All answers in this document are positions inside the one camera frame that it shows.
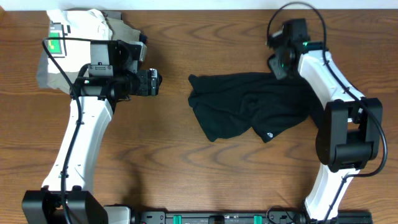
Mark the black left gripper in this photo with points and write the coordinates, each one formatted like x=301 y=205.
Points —
x=148 y=84

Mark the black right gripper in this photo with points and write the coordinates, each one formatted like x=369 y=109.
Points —
x=277 y=71

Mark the black t-shirt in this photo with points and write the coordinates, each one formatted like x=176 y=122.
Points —
x=227 y=106

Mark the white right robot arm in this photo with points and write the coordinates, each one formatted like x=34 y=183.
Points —
x=348 y=138

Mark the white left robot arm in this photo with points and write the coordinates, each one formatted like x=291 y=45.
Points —
x=66 y=195

